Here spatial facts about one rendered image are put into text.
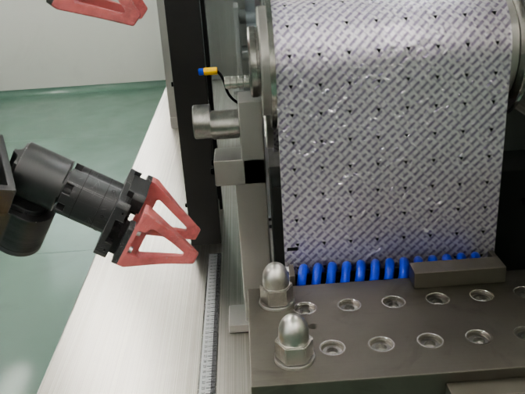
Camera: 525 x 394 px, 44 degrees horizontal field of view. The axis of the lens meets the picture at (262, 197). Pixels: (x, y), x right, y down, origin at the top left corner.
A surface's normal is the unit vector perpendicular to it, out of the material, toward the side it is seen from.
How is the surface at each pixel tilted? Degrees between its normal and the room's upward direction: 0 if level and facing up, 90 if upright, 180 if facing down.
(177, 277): 0
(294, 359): 90
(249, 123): 90
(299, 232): 90
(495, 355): 0
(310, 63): 83
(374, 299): 0
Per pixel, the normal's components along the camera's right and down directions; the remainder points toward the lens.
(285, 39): 0.00, -0.13
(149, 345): -0.06, -0.92
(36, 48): 0.04, 0.39
